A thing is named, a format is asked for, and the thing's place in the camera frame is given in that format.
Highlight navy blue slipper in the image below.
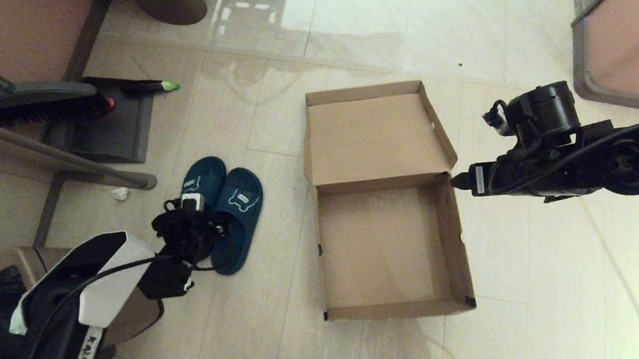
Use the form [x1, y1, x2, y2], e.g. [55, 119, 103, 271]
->
[203, 165, 271, 277]
[176, 155, 235, 267]

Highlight brown cardboard shoe box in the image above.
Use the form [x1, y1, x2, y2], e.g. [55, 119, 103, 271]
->
[297, 77, 478, 326]

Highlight brown plastic trash bin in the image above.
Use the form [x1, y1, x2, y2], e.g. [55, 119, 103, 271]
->
[0, 235, 169, 359]

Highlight dark grey dustpan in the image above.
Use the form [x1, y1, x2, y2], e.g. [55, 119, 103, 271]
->
[36, 71, 160, 172]

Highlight black stick green tip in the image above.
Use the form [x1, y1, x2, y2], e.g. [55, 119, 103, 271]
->
[118, 77, 180, 98]

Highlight grey metal furniture leg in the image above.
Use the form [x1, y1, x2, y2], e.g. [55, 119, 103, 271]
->
[0, 90, 162, 251]

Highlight white tissue in bin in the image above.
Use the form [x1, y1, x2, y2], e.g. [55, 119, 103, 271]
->
[6, 298, 30, 337]

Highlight grey broom black bristles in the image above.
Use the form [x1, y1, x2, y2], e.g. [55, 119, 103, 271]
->
[0, 27, 117, 128]

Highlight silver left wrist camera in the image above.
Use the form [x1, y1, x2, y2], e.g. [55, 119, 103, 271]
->
[179, 192, 206, 214]

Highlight pink panel dark frame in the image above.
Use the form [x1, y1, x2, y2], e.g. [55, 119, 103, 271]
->
[0, 0, 131, 144]

